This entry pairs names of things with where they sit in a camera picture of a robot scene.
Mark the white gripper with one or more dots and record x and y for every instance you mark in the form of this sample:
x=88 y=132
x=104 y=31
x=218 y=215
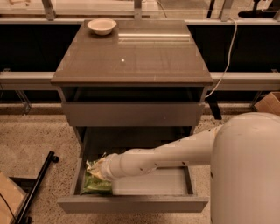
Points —
x=105 y=168

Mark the green jalapeno chip bag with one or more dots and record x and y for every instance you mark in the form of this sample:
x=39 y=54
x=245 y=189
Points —
x=94 y=185

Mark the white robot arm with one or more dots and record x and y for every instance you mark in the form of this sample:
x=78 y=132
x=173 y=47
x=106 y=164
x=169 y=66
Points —
x=244 y=158

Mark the grey top drawer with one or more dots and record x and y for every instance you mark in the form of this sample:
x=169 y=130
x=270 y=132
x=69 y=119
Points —
x=134 y=106

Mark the open grey middle drawer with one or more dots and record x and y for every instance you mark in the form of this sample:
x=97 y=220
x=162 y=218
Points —
x=163 y=191

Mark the grey drawer cabinet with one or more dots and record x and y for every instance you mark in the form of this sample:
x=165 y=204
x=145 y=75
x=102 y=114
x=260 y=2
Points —
x=134 y=54

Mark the black metal stand leg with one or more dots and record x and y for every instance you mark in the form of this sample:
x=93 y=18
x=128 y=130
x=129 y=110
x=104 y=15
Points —
x=22 y=214

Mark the grey metal railing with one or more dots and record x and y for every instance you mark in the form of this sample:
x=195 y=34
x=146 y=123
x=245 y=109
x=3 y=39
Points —
x=230 y=81

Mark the white bowl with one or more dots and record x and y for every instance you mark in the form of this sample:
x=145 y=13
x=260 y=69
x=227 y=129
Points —
x=102 y=26

